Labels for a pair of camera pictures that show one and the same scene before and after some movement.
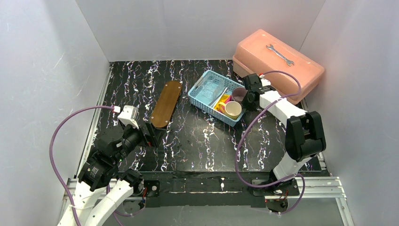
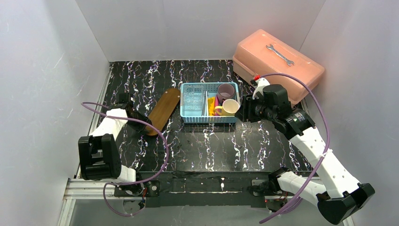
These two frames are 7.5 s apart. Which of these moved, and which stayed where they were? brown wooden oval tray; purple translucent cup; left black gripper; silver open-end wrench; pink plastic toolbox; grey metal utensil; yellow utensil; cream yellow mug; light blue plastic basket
Moved: yellow utensil; light blue plastic basket; cream yellow mug; left black gripper; purple translucent cup; grey metal utensil; brown wooden oval tray
Stayed: silver open-end wrench; pink plastic toolbox
